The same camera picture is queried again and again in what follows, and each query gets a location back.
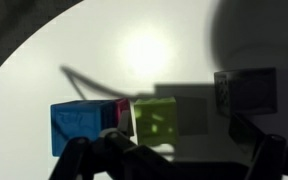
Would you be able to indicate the blue block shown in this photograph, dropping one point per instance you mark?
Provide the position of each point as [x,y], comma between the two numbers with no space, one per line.
[80,118]

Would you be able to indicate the green block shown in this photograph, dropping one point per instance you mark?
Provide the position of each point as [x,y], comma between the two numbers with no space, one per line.
[156,121]

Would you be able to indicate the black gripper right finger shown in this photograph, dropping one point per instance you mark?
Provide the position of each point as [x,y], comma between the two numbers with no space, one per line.
[240,95]

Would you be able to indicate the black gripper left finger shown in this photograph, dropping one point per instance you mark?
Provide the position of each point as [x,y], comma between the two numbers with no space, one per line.
[114,153]

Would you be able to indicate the pink block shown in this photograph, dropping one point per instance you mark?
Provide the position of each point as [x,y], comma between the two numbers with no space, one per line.
[120,106]

